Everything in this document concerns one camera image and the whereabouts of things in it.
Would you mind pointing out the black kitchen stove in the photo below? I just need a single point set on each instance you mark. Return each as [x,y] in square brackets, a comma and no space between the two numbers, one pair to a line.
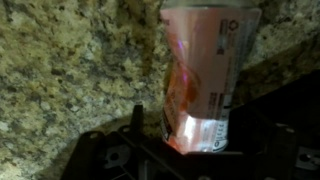
[300,95]

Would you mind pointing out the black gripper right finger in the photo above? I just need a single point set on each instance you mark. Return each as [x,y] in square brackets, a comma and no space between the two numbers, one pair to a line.
[281,150]

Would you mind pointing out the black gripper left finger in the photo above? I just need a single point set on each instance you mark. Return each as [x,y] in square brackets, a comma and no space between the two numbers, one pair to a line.
[87,150]

